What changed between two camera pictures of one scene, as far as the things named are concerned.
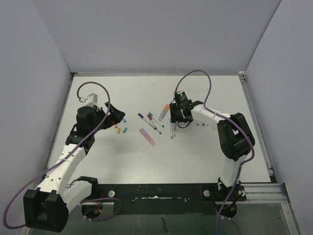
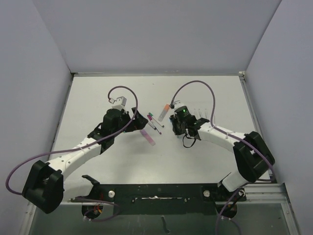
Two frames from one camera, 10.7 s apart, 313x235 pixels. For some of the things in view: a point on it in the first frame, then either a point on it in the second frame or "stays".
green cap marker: x=151 y=115 stays
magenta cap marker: x=150 y=118 stays
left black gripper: x=115 y=115 -> x=139 y=124
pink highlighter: x=150 y=140 stays
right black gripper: x=175 y=117 -> x=174 y=119
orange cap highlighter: x=164 y=112 stays
